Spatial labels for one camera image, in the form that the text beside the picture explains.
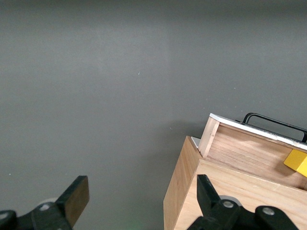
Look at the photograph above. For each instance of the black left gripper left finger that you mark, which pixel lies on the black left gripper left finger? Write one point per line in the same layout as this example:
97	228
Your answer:
74	198

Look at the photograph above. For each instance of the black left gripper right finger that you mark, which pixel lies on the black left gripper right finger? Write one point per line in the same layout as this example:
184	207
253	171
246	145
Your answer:
208	203

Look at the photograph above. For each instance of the white-fronted wooden drawer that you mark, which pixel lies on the white-fronted wooden drawer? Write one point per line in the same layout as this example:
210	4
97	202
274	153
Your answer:
239	148

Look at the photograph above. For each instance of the yellow wooden block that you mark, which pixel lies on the yellow wooden block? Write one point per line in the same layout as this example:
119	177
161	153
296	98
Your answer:
297	160

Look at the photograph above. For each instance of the wooden drawer cabinet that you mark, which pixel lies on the wooden drawer cabinet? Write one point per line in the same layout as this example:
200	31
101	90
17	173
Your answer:
239	182

